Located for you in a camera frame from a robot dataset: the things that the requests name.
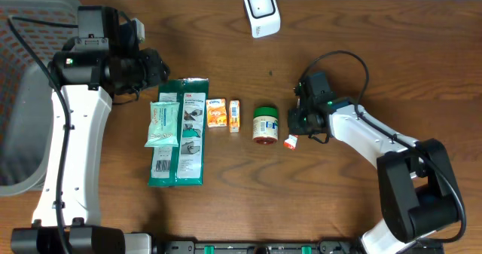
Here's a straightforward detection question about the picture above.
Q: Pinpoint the red sachet stick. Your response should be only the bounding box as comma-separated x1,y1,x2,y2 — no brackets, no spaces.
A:
283,134,298,150

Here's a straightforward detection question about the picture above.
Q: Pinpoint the green lid Knorr jar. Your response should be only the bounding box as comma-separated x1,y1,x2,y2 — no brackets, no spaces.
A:
252,106,279,145

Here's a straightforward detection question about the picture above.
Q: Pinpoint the green 3M gloves pack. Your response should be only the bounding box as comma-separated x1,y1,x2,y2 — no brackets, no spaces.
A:
148,78,209,187

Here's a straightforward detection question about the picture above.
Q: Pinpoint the light teal wipes pack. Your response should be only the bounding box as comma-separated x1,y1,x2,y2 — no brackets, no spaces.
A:
145,102,180,148

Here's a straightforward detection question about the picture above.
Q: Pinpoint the orange Kleenex tissue box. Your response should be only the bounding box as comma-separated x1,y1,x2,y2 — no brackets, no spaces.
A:
206,99,227,127

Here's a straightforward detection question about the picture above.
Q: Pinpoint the narrow orange tissue box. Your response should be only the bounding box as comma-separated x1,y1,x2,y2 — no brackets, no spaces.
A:
229,100,240,133

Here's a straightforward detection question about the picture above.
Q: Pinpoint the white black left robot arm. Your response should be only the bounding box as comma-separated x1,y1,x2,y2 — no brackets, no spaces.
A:
11,6,170,253

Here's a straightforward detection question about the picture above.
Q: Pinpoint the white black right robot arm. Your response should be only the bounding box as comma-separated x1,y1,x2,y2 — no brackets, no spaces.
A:
288,72,466,253

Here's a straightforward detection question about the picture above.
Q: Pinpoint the white barcode scanner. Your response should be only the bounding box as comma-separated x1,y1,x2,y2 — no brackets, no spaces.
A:
243,0,281,38

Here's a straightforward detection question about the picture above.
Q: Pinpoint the grey plastic shopping basket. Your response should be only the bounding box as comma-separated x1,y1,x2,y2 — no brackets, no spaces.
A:
1,0,81,196

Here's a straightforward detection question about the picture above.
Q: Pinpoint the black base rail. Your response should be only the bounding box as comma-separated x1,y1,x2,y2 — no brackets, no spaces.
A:
152,240,365,254

